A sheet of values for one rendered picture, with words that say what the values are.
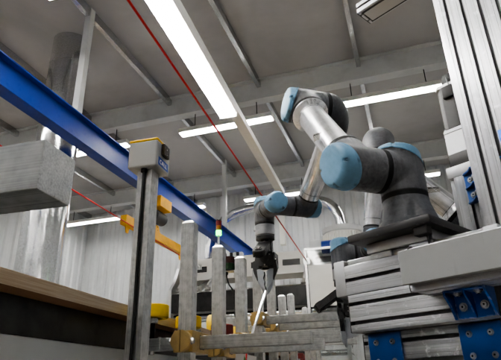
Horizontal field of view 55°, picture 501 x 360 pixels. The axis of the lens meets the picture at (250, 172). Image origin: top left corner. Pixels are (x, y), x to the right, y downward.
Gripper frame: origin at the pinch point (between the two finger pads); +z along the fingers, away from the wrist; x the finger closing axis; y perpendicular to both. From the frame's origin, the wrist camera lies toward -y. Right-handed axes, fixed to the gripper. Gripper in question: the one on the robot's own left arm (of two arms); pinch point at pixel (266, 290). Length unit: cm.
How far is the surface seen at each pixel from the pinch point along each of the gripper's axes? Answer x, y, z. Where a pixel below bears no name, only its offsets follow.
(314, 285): 13, 224, -32
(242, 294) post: 7.1, -6.0, 1.8
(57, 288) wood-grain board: 22, -87, 9
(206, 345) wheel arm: 3, -53, 20
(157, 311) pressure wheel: 16, -54, 11
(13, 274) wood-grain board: 22, -100, 8
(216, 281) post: 8.0, -31.0, 0.6
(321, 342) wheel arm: -21.9, -27.3, 19.3
